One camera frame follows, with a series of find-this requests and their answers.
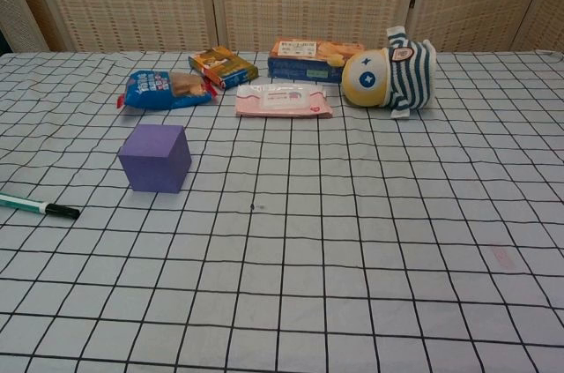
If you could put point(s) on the large orange blue biscuit box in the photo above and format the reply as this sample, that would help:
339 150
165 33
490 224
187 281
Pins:
304 60

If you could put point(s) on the white black checkered tablecloth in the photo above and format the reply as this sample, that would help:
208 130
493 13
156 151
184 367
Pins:
335 236

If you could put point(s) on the small orange blue snack box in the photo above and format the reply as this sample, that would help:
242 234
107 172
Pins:
224 66

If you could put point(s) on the pink wet wipes pack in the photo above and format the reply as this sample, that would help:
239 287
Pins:
282 102

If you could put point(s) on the green white marker black cap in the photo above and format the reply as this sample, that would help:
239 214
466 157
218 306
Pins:
26 204

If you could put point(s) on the blue snack bag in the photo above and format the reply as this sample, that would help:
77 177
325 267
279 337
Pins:
150 91

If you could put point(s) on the yellow plush toy striped shirt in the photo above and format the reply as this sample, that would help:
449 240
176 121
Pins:
410 77

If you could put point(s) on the small purple cube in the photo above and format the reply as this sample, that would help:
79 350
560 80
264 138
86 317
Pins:
154 161

